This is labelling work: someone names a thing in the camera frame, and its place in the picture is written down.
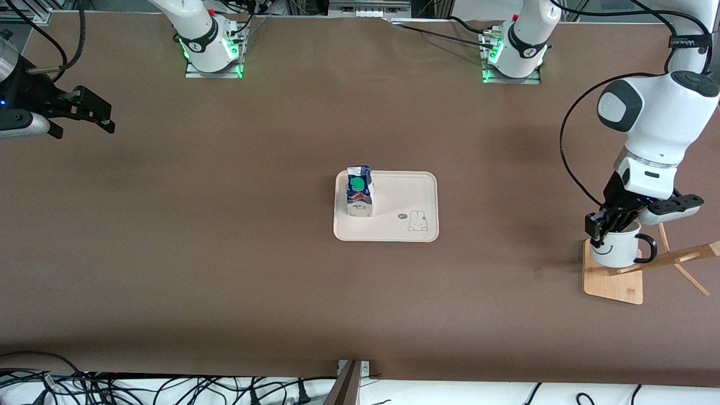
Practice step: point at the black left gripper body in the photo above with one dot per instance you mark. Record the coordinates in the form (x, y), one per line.
(617, 198)

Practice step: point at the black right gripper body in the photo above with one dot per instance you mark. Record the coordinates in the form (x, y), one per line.
(31, 94)

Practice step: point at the white smiley face mug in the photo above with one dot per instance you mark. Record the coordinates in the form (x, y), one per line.
(619, 250)

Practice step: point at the blue white milk carton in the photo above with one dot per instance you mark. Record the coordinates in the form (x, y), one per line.
(360, 202)

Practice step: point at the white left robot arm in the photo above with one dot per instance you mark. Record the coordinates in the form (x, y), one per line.
(664, 112)

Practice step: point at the cream rabbit print tray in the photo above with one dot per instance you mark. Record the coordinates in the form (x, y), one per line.
(405, 197)

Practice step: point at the wooden mug rack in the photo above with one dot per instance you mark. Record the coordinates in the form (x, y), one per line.
(610, 287)

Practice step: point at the aluminium frame rail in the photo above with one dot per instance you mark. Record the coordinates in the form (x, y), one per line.
(42, 14)

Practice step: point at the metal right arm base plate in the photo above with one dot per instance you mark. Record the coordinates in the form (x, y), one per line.
(214, 74)

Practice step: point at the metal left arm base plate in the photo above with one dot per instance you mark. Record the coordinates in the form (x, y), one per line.
(512, 80)

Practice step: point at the grey metal post with bracket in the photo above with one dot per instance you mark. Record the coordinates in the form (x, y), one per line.
(346, 388)

